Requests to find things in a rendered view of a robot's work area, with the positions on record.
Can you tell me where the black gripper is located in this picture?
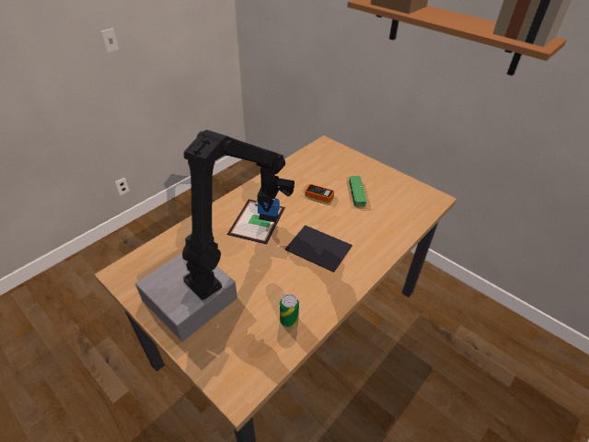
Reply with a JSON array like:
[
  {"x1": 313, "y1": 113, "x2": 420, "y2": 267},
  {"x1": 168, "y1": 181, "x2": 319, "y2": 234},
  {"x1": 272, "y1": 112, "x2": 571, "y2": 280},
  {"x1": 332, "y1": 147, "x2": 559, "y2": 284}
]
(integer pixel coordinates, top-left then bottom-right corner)
[{"x1": 258, "y1": 180, "x2": 279, "y2": 212}]

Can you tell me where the orange pocket multimeter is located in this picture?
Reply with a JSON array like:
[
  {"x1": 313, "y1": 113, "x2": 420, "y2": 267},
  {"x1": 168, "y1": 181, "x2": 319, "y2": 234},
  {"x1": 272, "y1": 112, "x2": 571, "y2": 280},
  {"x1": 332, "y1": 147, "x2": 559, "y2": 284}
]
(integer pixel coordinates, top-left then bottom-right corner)
[{"x1": 306, "y1": 184, "x2": 334, "y2": 203}]

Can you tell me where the green drink can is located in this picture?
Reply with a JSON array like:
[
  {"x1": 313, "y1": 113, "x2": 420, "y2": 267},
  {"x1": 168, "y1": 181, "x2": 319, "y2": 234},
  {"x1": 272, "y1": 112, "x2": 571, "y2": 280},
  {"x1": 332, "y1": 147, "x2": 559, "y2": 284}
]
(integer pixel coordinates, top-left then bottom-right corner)
[{"x1": 280, "y1": 294, "x2": 299, "y2": 328}]

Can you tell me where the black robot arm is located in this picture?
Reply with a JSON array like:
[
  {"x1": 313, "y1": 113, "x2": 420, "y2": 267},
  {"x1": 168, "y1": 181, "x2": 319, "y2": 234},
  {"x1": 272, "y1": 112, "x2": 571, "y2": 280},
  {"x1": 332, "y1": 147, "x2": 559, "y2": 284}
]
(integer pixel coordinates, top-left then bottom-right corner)
[{"x1": 182, "y1": 130, "x2": 295, "y2": 300}]

